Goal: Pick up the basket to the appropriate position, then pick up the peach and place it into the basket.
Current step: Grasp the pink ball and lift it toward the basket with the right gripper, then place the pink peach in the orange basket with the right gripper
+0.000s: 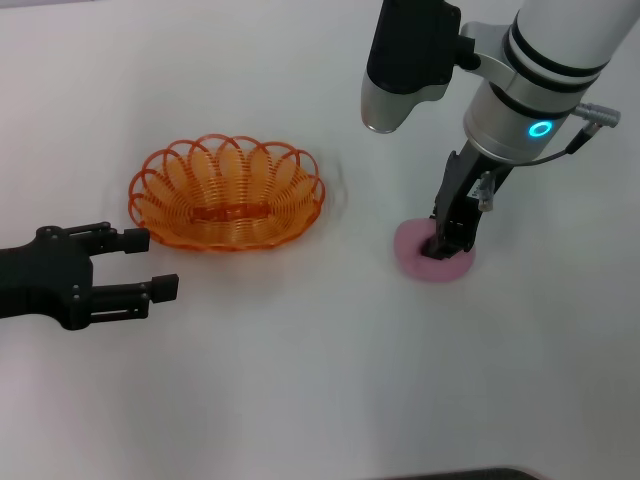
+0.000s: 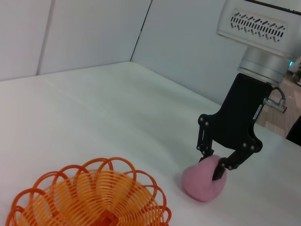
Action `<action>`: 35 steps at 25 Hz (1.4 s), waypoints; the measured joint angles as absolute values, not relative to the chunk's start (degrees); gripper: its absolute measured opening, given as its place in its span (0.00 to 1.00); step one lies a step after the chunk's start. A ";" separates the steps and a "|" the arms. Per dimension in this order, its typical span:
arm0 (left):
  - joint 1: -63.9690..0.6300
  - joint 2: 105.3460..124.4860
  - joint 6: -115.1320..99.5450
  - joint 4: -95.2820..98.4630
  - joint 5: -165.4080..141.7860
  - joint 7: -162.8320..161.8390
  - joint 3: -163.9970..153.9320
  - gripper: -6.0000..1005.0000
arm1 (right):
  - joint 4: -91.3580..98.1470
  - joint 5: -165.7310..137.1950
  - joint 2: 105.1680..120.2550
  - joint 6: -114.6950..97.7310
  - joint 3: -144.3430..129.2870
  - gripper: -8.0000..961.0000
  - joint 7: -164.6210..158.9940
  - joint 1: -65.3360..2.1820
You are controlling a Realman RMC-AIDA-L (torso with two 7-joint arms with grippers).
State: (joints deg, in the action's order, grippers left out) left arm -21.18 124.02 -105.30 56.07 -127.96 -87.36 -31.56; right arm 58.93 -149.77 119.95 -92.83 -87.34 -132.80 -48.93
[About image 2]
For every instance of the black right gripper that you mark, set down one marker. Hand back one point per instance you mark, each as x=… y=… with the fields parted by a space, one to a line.
x=237 y=117

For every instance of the dark background object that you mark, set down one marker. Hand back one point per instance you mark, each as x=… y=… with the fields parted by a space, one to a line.
x=295 y=131

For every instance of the pink toy peach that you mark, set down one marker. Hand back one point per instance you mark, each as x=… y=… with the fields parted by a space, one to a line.
x=202 y=184

